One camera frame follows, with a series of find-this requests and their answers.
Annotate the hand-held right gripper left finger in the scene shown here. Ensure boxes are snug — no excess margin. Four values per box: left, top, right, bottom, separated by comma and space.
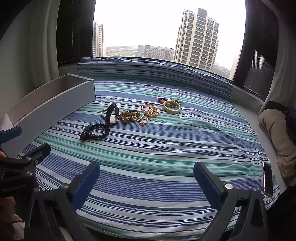
22, 161, 101, 241

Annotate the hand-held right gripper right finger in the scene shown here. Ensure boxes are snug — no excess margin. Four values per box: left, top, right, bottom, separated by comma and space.
193, 161, 271, 241

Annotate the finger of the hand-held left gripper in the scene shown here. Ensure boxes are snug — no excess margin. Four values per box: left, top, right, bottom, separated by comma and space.
16, 143, 51, 167
0, 126, 22, 144

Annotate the white cardboard box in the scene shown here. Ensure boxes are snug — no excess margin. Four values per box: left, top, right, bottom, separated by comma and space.
5, 73, 96, 158

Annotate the dark blue green bead bracelet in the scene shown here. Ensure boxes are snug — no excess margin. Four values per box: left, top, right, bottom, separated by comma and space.
80, 123, 110, 141

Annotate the black smart band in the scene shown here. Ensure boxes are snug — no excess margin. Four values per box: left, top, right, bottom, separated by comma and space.
105, 103, 120, 126

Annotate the wooden bead bracelet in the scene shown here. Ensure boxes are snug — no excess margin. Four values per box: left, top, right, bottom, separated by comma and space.
121, 109, 141, 126

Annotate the gold chain bracelet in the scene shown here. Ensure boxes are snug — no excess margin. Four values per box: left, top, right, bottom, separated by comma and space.
139, 103, 159, 126

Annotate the person's left hand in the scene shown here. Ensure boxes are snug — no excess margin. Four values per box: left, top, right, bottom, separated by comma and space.
0, 195, 16, 220

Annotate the black smartphone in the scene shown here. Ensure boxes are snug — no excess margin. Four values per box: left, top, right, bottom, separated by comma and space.
262, 161, 274, 197

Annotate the blue green striped bed sheet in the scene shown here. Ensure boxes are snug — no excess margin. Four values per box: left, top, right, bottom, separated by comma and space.
17, 79, 281, 234

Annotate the white curtain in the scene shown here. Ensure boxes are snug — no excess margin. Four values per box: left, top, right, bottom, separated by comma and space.
0, 0, 60, 116

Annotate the pale green jade bangle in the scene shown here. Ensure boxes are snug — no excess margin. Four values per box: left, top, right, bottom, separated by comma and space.
163, 100, 181, 114

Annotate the pale apartment tower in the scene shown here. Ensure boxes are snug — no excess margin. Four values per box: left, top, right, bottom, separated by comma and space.
229, 49, 242, 79

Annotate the narrow beige apartment tower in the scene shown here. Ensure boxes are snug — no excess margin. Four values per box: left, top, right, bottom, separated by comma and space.
92, 22, 105, 57

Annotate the window blind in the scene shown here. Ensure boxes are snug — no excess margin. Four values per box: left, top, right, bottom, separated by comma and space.
244, 50, 271, 93

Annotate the blue striped bolster pillow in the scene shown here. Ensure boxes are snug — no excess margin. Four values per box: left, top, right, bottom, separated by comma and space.
76, 56, 233, 101

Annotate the low grey building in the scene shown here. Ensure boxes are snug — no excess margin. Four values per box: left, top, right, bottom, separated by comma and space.
144, 45, 174, 60

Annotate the tall beige apartment tower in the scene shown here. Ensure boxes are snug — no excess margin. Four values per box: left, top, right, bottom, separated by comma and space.
173, 8, 220, 70

